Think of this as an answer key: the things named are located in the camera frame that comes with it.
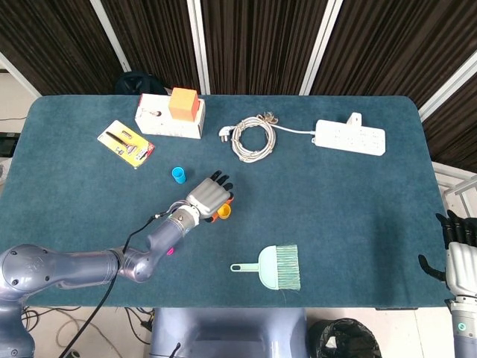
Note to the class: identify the white power strip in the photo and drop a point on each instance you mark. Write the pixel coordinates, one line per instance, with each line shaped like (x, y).
(350, 138)

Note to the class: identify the mint green hand brush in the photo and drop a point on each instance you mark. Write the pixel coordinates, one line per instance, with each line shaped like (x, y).
(268, 266)

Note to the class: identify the brown twine tie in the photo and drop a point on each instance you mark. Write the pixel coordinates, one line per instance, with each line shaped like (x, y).
(269, 118)

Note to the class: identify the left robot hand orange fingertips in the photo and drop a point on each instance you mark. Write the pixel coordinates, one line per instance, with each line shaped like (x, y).
(206, 197)

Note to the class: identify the light blue cup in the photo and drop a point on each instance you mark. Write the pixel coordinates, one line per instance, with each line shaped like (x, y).
(179, 176)

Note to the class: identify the white metal rack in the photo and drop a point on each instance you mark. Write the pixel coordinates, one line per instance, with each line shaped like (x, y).
(456, 186)

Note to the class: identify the black box device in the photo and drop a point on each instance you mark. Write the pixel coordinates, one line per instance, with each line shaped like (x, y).
(5, 145)

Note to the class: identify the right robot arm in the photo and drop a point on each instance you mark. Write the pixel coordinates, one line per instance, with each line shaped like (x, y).
(466, 328)

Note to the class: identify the pink cup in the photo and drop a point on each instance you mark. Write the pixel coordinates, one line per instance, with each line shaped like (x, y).
(170, 252)

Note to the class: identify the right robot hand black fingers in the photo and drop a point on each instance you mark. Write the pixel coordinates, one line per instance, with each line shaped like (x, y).
(464, 268)

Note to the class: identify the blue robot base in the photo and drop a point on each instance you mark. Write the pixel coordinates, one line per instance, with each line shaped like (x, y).
(223, 332)

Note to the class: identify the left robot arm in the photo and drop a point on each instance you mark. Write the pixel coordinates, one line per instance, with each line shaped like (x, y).
(74, 264)

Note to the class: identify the yellow razor blister pack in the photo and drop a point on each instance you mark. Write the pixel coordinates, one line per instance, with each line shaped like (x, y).
(126, 143)

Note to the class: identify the white cardboard box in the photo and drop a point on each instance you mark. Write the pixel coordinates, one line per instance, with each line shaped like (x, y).
(164, 127)

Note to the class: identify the orange foam cube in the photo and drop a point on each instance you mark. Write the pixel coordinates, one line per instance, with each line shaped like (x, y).
(182, 106)

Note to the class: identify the yellow cup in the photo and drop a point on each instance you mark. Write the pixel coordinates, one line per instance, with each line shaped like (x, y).
(224, 213)

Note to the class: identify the teal table cloth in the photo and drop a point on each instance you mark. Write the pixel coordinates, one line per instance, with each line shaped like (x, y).
(335, 205)

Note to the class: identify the black chair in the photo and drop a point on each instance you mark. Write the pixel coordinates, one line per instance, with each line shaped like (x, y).
(136, 84)

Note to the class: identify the black trash bin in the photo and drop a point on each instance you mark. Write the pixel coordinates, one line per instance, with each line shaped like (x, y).
(346, 339)

